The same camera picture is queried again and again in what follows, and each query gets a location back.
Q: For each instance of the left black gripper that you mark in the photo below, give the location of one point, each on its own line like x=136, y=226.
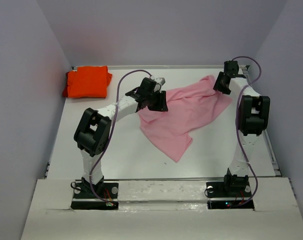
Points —
x=161, y=105

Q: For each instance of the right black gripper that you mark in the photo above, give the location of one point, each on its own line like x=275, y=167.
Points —
x=218, y=85

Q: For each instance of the pink t-shirt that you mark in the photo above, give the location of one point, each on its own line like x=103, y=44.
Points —
x=189, y=108

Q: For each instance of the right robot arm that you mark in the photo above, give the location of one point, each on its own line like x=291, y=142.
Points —
x=251, y=119

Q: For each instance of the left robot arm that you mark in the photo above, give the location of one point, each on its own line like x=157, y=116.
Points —
x=96, y=126

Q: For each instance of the folded orange t-shirt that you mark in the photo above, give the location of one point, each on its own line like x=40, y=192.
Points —
x=87, y=82

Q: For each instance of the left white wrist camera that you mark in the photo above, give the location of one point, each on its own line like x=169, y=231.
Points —
x=160, y=81

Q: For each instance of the aluminium table edge rail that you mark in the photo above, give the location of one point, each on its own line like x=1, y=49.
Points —
x=150, y=67

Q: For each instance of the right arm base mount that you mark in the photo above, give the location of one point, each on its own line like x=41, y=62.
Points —
x=232, y=192

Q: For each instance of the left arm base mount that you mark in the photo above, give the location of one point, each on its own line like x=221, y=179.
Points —
x=102, y=196

